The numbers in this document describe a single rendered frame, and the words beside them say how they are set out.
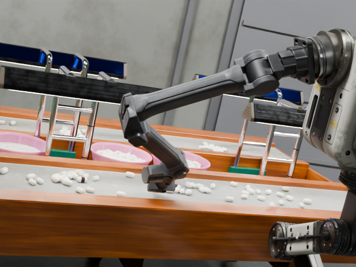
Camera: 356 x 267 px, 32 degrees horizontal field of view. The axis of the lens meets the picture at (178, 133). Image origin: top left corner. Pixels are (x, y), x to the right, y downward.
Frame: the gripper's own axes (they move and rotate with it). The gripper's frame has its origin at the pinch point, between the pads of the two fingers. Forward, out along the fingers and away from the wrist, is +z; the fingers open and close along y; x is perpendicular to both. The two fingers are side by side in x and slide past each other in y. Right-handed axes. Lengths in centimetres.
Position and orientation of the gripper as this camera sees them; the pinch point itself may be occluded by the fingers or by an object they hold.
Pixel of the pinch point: (152, 189)
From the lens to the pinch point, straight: 226.6
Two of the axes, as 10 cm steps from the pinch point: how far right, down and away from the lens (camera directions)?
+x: 0.7, 9.2, -4.0
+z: -4.0, 3.9, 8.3
